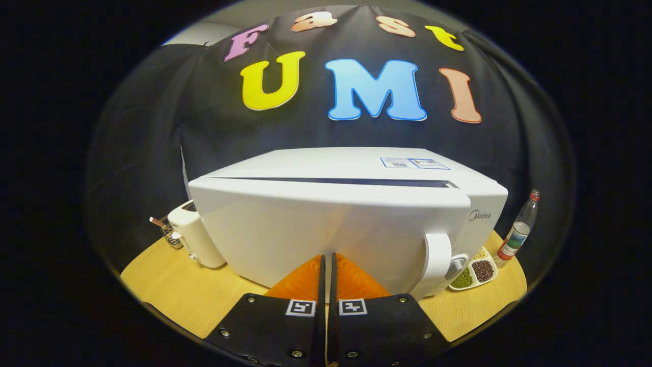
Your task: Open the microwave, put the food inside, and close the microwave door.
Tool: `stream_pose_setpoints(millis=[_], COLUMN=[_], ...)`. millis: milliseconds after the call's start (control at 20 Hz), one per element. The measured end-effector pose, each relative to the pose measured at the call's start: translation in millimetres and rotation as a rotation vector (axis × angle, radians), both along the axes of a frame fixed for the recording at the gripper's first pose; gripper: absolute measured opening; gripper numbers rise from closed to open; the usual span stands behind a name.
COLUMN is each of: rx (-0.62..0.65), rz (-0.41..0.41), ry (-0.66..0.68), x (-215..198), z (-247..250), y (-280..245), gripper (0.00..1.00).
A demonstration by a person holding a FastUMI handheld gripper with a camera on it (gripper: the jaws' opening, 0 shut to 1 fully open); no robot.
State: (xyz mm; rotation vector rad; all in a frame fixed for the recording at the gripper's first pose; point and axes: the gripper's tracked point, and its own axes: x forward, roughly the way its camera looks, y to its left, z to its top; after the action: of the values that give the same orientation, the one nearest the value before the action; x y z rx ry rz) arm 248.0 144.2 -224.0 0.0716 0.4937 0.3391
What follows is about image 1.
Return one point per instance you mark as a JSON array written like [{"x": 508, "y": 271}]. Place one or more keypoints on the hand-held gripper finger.
[
  {"x": 332, "y": 331},
  {"x": 321, "y": 331}
]

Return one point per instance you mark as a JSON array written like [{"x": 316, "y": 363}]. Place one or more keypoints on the white divided bean dish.
[{"x": 483, "y": 270}]

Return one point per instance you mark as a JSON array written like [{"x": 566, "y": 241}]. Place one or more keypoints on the cream bread toaster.
[{"x": 196, "y": 239}]

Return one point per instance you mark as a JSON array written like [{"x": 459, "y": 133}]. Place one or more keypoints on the white toaster oven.
[{"x": 331, "y": 219}]

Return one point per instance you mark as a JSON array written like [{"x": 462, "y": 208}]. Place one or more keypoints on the clear plastic water bottle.
[{"x": 515, "y": 242}]

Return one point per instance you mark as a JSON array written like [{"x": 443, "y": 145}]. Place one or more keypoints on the wooden stick utensil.
[{"x": 157, "y": 221}]

